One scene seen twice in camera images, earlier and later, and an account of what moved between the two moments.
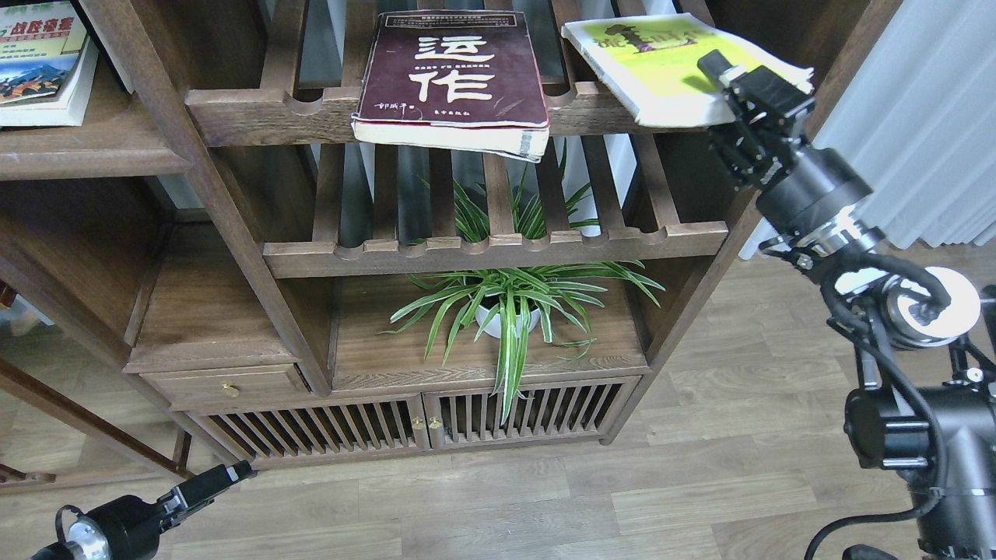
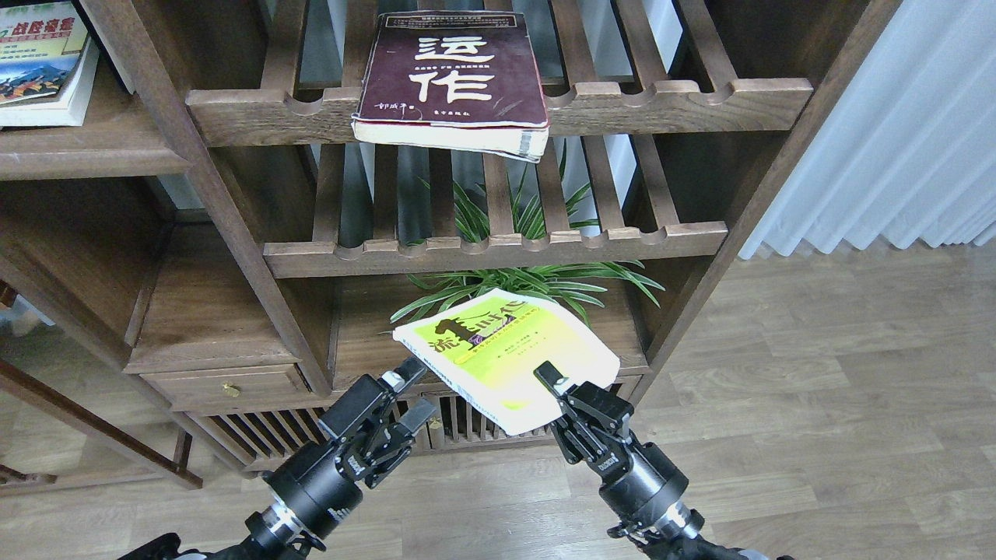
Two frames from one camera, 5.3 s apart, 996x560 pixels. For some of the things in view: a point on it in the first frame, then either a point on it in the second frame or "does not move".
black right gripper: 795,185 to 640,481
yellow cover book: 652,63 to 485,348
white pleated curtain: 915,113 does not move
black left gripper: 129,527 to 363,440
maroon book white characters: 462,80 does not move
